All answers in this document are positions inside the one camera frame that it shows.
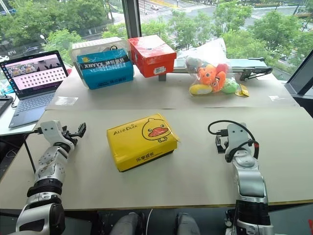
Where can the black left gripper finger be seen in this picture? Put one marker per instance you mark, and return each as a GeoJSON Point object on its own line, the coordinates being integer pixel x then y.
{"type": "Point", "coordinates": [82, 127]}
{"type": "Point", "coordinates": [74, 135]}

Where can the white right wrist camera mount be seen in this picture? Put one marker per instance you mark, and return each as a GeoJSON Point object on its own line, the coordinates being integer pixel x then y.
{"type": "Point", "coordinates": [236, 137]}

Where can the yellow duck box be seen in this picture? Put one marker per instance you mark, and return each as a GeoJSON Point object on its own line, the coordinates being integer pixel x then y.
{"type": "Point", "coordinates": [137, 144]}

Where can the orange fish plush toy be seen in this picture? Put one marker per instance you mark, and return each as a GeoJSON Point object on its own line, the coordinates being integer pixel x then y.
{"type": "Point", "coordinates": [206, 73]}

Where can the yellow plush toy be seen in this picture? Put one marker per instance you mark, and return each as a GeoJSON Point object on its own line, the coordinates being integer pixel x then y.
{"type": "Point", "coordinates": [199, 89]}

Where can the small orange clownfish plush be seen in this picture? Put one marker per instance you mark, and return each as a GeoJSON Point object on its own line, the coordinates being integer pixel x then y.
{"type": "Point", "coordinates": [218, 82]}

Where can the black tablet device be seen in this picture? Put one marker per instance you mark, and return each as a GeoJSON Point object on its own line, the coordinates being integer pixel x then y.
{"type": "Point", "coordinates": [4, 104]}

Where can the blue box in plastic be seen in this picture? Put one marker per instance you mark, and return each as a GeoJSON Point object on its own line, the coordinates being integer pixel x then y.
{"type": "Point", "coordinates": [95, 45]}

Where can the green plush toy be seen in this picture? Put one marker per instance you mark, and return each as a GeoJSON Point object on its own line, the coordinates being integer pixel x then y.
{"type": "Point", "coordinates": [230, 86]}

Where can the red orange box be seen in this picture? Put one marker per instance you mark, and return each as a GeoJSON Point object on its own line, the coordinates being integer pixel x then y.
{"type": "Point", "coordinates": [151, 56]}

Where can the grey rounded robot knee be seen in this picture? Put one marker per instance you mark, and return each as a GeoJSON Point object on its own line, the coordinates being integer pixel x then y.
{"type": "Point", "coordinates": [187, 224]}
{"type": "Point", "coordinates": [127, 224]}

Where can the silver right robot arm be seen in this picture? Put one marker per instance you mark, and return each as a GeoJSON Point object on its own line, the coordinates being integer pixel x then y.
{"type": "Point", "coordinates": [249, 186]}

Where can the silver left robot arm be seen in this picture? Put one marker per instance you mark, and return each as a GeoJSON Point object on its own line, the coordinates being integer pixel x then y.
{"type": "Point", "coordinates": [50, 169]}

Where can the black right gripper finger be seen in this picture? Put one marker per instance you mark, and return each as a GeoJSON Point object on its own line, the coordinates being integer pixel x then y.
{"type": "Point", "coordinates": [217, 143]}

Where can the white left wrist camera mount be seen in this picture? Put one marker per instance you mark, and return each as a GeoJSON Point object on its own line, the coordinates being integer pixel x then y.
{"type": "Point", "coordinates": [52, 131]}

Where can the dark brown plush toy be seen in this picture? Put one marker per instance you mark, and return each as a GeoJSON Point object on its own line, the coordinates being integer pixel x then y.
{"type": "Point", "coordinates": [193, 63]}

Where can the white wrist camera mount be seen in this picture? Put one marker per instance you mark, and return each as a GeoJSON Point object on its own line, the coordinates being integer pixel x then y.
{"type": "Point", "coordinates": [52, 131]}
{"type": "Point", "coordinates": [236, 137]}

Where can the dark window frame pillar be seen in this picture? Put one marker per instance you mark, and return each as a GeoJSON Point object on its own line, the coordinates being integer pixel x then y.
{"type": "Point", "coordinates": [131, 18]}

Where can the grey open laptop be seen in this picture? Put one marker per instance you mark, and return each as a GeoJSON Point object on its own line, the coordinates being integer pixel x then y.
{"type": "Point", "coordinates": [34, 90]}

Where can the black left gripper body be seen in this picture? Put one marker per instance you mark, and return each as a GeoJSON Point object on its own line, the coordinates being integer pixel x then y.
{"type": "Point", "coordinates": [69, 137]}

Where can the small grey block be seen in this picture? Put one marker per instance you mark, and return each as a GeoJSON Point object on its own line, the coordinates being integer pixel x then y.
{"type": "Point", "coordinates": [162, 77]}

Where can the clear plastic toy bag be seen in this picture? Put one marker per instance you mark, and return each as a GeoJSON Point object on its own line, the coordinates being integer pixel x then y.
{"type": "Point", "coordinates": [212, 54]}

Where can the black monitor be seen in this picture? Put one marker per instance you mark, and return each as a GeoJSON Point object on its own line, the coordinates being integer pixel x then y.
{"type": "Point", "coordinates": [302, 76]}

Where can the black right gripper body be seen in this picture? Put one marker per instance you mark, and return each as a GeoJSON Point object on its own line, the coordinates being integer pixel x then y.
{"type": "Point", "coordinates": [223, 144]}

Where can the red plush toy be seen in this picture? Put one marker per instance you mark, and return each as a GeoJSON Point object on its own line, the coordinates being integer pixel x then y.
{"type": "Point", "coordinates": [222, 67]}

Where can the grey conveyor belt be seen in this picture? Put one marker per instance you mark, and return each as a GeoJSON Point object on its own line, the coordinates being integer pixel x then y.
{"type": "Point", "coordinates": [254, 69]}

